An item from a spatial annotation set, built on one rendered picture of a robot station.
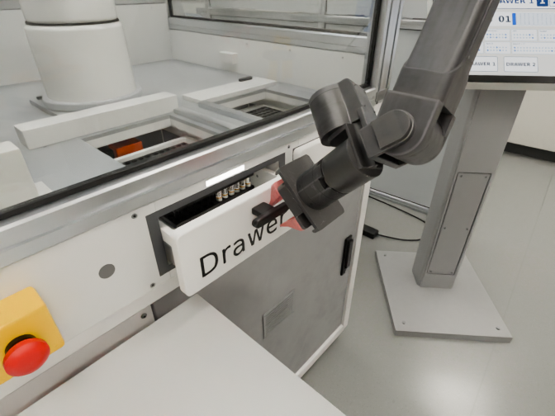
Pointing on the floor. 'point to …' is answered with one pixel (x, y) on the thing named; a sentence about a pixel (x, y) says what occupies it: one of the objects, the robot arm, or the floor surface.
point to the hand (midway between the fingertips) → (279, 213)
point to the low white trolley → (186, 375)
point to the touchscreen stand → (453, 232)
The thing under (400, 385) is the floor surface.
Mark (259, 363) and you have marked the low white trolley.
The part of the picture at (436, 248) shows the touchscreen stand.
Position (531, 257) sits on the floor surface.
